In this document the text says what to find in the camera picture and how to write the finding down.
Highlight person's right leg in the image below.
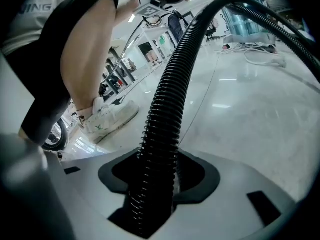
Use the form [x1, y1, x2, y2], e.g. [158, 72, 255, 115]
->
[59, 0, 118, 115]

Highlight red and teal vacuum cleaner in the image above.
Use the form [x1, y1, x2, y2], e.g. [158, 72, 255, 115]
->
[216, 0, 279, 48]

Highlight black vacuum hose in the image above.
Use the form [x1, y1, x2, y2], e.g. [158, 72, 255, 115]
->
[127, 0, 320, 239]

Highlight black round stool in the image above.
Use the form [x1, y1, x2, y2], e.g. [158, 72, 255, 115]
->
[41, 118, 69, 152]

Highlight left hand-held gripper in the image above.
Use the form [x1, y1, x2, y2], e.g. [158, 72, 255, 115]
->
[120, 0, 194, 18]

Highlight white power cord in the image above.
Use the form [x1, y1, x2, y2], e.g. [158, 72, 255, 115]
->
[216, 42, 288, 69]

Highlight person's black shorts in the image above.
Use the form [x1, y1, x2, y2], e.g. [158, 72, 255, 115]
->
[0, 0, 120, 146]

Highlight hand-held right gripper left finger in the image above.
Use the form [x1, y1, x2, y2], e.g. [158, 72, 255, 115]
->
[47, 147, 142, 240]

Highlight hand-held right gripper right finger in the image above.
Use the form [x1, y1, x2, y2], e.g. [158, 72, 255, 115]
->
[149, 150, 298, 240]

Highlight person's white right shoe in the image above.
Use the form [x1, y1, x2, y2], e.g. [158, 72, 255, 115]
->
[78, 97, 140, 145]

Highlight person's white t-shirt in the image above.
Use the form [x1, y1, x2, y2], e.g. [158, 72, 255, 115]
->
[0, 0, 66, 56]

